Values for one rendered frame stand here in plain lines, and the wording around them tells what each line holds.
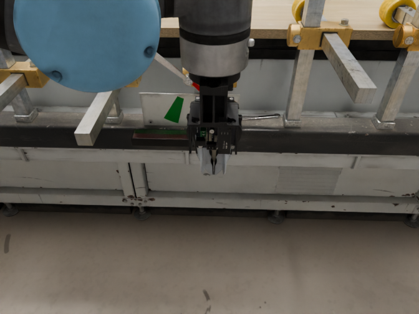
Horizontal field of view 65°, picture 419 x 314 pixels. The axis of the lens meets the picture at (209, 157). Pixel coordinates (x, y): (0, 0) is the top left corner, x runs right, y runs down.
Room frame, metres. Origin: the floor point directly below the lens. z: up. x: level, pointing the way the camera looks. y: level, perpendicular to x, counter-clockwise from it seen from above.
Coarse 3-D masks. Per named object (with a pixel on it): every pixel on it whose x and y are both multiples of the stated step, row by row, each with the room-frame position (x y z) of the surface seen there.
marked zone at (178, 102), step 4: (176, 100) 0.75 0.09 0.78; (180, 100) 0.75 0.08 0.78; (172, 104) 0.75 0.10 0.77; (176, 104) 0.75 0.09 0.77; (180, 104) 0.75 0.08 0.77; (172, 108) 0.75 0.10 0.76; (176, 108) 0.75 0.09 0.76; (180, 108) 0.75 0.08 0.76; (168, 112) 0.75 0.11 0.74; (172, 112) 0.75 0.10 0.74; (176, 112) 0.75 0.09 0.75; (180, 112) 0.75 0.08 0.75; (168, 116) 0.75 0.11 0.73; (172, 116) 0.75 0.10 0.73; (176, 116) 0.75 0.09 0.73; (172, 120) 0.75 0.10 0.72; (176, 120) 0.75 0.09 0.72
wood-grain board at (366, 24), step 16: (256, 0) 1.23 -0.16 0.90; (272, 0) 1.23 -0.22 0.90; (288, 0) 1.23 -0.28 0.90; (336, 0) 1.23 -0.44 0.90; (352, 0) 1.23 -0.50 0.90; (368, 0) 1.23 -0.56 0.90; (416, 0) 1.23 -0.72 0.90; (256, 16) 1.05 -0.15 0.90; (272, 16) 1.05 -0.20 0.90; (288, 16) 1.05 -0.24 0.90; (336, 16) 1.05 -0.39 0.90; (352, 16) 1.05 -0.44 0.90; (368, 16) 1.05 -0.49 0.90; (160, 32) 0.95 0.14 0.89; (176, 32) 0.95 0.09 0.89; (256, 32) 0.94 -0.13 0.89; (272, 32) 0.94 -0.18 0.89; (352, 32) 0.93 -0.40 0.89; (368, 32) 0.93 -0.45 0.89; (384, 32) 0.93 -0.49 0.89
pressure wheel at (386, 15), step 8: (384, 0) 0.99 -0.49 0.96; (392, 0) 0.96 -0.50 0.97; (400, 0) 0.94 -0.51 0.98; (408, 0) 0.94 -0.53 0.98; (384, 8) 0.97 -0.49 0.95; (392, 8) 0.94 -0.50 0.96; (416, 8) 0.94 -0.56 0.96; (384, 16) 0.95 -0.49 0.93; (392, 16) 0.94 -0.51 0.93; (392, 24) 0.94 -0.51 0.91; (400, 24) 0.94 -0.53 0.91
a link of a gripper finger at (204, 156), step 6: (198, 150) 0.43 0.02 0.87; (204, 150) 0.42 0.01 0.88; (210, 150) 0.44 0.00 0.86; (198, 156) 0.43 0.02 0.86; (204, 156) 0.42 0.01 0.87; (210, 156) 0.43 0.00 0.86; (204, 162) 0.41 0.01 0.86; (210, 162) 0.43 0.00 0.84; (204, 168) 0.41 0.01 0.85; (210, 168) 0.43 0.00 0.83
